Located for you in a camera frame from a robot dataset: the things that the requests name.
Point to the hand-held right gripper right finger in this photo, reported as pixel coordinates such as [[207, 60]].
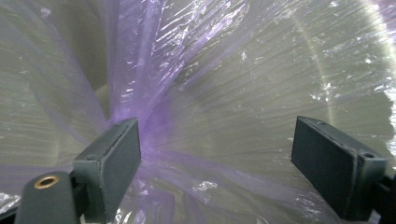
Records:
[[333, 168]]

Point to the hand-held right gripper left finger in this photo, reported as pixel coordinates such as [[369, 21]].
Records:
[[115, 165]]

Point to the green plastic bucket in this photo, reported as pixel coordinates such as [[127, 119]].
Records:
[[348, 102]]

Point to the purple translucent plastic bag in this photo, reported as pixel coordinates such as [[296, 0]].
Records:
[[186, 77]]

